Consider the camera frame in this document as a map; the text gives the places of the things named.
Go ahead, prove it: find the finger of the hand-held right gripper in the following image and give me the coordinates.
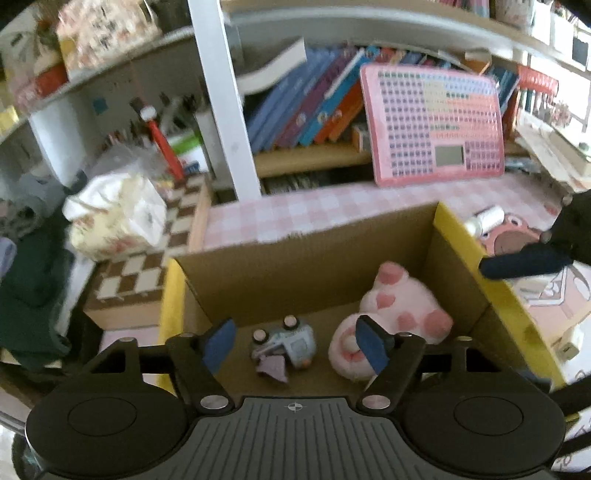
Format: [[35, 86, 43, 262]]
[[479, 189, 591, 280]]

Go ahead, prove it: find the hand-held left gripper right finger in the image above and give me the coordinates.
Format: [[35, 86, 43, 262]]
[[355, 315, 509, 415]]

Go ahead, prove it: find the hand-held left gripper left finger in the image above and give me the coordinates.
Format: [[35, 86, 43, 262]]
[[83, 318, 237, 416]]

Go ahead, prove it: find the white spray bottle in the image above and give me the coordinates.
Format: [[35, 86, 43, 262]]
[[464, 205, 506, 238]]

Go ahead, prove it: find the pink plush pig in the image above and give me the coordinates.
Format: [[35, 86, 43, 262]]
[[329, 261, 454, 381]]

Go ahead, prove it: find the small purple cloth piece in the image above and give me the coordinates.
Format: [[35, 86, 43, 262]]
[[256, 354, 289, 384]]

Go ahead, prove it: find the small toy car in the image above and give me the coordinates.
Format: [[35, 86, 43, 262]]
[[250, 316, 318, 370]]

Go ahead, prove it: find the yellow cardboard box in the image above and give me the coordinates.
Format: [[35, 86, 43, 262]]
[[157, 202, 568, 398]]

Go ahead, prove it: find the wooden chessboard box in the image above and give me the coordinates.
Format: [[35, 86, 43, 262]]
[[83, 173, 214, 330]]

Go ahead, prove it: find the messy stack of books and papers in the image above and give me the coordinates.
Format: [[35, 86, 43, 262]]
[[512, 111, 591, 195]]

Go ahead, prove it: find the floral tissue pack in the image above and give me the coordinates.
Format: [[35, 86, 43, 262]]
[[62, 172, 168, 261]]

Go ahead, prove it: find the pink learning tablet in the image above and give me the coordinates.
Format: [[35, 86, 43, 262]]
[[359, 63, 505, 188]]

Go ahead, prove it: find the row of slim blue books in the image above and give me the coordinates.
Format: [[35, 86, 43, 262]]
[[489, 65, 522, 112]]

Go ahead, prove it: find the red book box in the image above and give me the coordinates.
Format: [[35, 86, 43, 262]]
[[517, 65, 559, 95]]

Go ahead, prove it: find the dark green garment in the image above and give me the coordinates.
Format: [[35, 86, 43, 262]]
[[0, 222, 77, 370]]

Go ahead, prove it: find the green white carton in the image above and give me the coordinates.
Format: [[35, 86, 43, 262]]
[[168, 131, 209, 174]]

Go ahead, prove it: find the red novelty pen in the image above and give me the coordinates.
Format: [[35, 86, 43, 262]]
[[129, 97, 186, 181]]

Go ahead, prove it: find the row of blue children's books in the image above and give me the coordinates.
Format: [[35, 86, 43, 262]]
[[245, 44, 384, 153]]

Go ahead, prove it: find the pink floral plush doll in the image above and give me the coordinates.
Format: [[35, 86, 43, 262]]
[[58, 0, 162, 79]]

